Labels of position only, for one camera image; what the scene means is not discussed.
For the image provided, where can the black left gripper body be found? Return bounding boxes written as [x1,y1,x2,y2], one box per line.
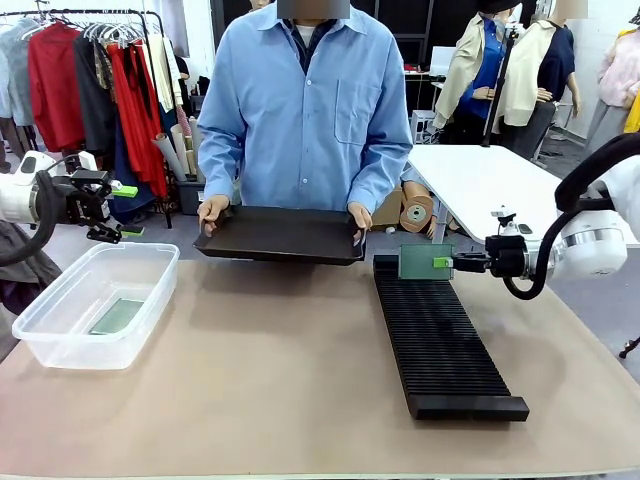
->
[47,168,115,227]

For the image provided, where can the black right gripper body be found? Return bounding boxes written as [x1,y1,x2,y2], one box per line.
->
[484,233,530,279]

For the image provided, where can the dark green PCB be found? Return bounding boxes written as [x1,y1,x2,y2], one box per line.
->
[398,243,456,282]

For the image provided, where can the light green PCB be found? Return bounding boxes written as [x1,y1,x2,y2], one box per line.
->
[89,296,146,336]

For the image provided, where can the black plastic tray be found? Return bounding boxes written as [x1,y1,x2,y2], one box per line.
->
[192,204,368,265]

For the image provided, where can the person's left forearm blue sleeve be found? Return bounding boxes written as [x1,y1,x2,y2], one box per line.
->
[348,137,414,207]

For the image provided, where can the person's right forearm blue sleeve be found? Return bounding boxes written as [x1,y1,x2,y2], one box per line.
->
[196,127,245,205]

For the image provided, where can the person's right hand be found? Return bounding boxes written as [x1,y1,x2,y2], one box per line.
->
[196,194,232,235]

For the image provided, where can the person's left hand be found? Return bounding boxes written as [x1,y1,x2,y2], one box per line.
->
[347,200,375,231]

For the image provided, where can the navy blue hanging garment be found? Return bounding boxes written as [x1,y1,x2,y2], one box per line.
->
[113,119,157,214]

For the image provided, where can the cardboard tube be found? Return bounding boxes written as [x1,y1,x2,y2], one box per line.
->
[170,123,199,177]
[151,133,189,184]
[186,115,206,184]

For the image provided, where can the brown paper rolls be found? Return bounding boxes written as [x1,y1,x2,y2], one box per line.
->
[398,179,440,240]

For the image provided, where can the white table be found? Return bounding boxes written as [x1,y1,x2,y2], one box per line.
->
[407,143,566,247]

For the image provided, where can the red hanging dress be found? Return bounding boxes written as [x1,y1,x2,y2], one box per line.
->
[106,42,170,199]

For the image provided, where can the black slotted PCB rack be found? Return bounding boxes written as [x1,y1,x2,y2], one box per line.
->
[373,253,531,422]

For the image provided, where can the dark grey hanging jacket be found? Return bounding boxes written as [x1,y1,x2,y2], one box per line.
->
[73,31,119,160]

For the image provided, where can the dark grey cloth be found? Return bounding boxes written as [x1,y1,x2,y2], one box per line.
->
[0,219,65,317]

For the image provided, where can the red hanging shirt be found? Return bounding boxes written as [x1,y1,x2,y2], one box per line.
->
[27,21,87,154]

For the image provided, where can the clear plastic storage box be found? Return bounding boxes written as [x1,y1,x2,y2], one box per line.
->
[11,242,181,372]

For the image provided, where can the patterned brown scarf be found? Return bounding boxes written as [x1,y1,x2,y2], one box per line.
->
[93,41,115,104]

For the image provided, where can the cream hanging garment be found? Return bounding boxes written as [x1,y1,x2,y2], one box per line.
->
[146,33,185,114]

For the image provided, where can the grey hanging shirt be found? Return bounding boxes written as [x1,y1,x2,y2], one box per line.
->
[0,18,37,129]

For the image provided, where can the black metal clothes rack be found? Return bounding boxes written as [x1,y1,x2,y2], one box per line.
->
[0,8,174,230]

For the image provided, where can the black tripod pole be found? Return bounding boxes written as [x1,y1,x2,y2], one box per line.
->
[479,22,520,149]

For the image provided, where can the mannequin cream and navy top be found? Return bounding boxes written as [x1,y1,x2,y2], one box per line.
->
[501,17,584,162]

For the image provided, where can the mannequin cream jacket blue shirt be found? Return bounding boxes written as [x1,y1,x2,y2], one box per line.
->
[432,0,510,135]

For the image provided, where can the yellow garment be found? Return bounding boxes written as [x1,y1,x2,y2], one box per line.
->
[618,27,640,135]

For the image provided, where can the person's blue shirt torso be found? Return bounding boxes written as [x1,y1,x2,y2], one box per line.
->
[196,2,414,214]

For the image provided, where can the white monitor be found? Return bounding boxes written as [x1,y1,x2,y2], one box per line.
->
[429,45,459,76]

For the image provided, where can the mannequin pink top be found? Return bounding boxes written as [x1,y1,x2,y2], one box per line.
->
[584,28,640,157]

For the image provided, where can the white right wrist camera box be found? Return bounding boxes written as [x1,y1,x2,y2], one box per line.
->
[490,203,534,237]

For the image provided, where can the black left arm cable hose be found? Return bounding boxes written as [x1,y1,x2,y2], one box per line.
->
[0,155,81,267]

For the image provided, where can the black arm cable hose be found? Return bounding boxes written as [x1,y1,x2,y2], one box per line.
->
[502,132,640,302]
[0,155,81,267]

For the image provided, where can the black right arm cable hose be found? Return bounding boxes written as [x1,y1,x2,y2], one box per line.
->
[502,132,640,302]

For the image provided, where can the white wire basket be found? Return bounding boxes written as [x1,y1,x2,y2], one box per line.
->
[409,108,437,147]

